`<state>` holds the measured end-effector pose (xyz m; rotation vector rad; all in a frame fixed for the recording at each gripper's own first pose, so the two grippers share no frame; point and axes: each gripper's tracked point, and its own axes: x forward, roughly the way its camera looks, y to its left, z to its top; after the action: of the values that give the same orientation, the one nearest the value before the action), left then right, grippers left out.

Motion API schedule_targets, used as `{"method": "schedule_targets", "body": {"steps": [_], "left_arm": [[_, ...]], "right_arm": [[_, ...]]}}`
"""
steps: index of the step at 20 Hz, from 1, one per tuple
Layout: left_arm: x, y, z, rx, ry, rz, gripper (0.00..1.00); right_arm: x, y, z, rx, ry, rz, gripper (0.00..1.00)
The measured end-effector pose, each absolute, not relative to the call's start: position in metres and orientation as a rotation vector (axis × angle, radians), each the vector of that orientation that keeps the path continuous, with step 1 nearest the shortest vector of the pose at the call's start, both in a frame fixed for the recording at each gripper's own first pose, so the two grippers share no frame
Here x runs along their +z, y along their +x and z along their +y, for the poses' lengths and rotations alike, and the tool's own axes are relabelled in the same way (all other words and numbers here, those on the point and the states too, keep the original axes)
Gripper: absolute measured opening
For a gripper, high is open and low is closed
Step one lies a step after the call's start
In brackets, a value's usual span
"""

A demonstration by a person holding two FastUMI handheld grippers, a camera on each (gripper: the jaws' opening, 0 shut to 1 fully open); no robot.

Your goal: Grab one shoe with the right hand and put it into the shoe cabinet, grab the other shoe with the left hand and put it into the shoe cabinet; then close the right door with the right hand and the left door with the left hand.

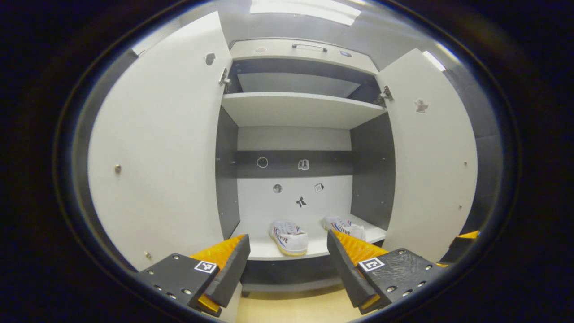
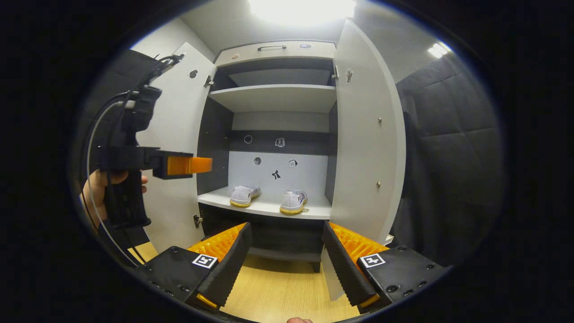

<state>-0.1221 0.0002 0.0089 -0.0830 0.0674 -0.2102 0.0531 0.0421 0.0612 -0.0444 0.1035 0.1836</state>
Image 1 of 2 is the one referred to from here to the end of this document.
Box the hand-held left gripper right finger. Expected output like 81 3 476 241
326 230 449 314

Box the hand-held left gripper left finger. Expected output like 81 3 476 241
135 234 251 318

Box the white canvas shoe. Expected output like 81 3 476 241
323 216 366 243
269 220 309 256

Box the grey shoe cabinet door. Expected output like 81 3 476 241
374 48 478 263
87 11 234 272

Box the grey cabinet drawer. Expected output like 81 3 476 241
230 39 379 74

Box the black backdrop cloth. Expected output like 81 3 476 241
72 49 505 270

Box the small ceiling light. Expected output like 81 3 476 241
422 50 447 72

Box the large ceiling light panel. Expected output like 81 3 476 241
250 0 361 26

